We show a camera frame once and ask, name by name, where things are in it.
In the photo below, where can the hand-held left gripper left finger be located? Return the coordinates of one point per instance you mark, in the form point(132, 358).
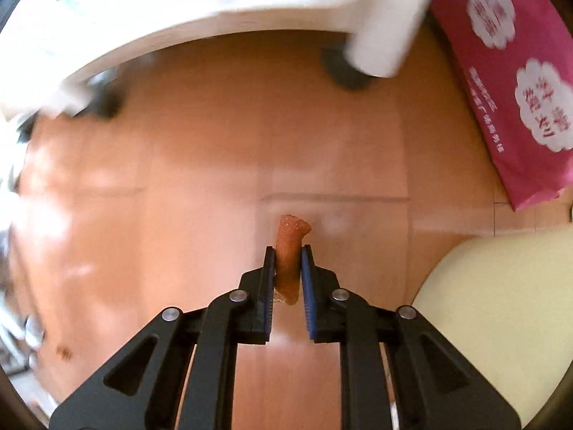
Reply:
point(267, 295)

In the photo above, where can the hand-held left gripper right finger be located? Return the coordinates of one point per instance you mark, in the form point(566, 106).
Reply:
point(309, 295)

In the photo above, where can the small orange sausage piece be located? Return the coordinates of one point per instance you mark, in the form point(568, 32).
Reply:
point(288, 251)

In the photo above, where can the pale yellow plate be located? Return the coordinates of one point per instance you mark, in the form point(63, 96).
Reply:
point(492, 322)

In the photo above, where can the white rolling book rack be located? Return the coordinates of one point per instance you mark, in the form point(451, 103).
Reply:
point(224, 0)

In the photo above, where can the pink packet with white clouds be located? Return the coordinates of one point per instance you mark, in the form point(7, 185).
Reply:
point(506, 76)

